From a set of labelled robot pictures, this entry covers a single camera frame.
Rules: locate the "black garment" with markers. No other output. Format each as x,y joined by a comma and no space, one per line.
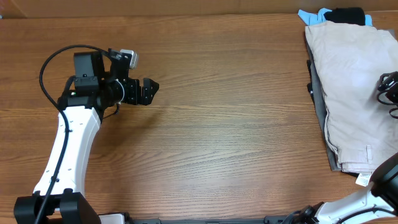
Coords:
351,15

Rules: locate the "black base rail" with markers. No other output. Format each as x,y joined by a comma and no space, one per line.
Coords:
202,221

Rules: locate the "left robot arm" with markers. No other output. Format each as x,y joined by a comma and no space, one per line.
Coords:
101,80

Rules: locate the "beige shorts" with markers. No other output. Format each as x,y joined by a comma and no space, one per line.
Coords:
351,93

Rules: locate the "grey shorts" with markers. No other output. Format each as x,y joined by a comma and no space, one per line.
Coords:
317,93

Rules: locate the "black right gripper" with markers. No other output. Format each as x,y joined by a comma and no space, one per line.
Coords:
393,78

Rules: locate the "light blue garment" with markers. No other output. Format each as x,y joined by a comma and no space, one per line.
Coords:
312,19

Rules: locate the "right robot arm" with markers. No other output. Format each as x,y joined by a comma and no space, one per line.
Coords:
364,131

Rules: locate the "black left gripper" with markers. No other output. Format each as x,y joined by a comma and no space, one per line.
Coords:
145,96

